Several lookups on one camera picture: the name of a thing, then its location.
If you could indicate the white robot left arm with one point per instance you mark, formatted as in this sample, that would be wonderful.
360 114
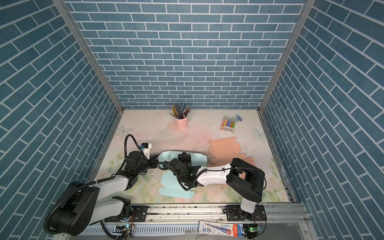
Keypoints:
83 204

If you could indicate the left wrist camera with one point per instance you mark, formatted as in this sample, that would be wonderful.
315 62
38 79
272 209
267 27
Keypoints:
145 148

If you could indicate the pink metal pencil bucket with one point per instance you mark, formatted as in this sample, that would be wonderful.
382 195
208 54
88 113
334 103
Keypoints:
181 124

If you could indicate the aluminium corner post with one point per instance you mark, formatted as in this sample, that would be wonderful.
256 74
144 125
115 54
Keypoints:
304 14
76 32

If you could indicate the bundle of coloured pencils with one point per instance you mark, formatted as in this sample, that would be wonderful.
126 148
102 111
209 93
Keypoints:
180 110

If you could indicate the light blue paper box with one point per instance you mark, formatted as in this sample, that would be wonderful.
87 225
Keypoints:
171 183

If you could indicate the pink flat paper box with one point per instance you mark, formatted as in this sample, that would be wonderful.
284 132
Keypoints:
222 152

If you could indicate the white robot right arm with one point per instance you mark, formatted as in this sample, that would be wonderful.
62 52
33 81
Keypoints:
247 180

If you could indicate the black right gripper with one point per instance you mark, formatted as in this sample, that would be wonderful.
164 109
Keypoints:
184 158

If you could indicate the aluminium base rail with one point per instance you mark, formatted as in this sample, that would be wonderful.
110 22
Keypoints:
193 213

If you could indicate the right aluminium corner post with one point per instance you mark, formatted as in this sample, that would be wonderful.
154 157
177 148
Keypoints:
304 14

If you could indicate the left aluminium corner post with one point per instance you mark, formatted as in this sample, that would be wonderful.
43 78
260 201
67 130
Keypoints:
76 32

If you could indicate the pack of coloured markers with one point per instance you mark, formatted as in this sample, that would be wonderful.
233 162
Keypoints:
228 124

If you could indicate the white toothpaste style box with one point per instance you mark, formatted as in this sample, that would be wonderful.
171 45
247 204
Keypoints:
220 229

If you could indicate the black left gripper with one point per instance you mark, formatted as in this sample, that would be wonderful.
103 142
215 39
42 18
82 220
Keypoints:
153 160

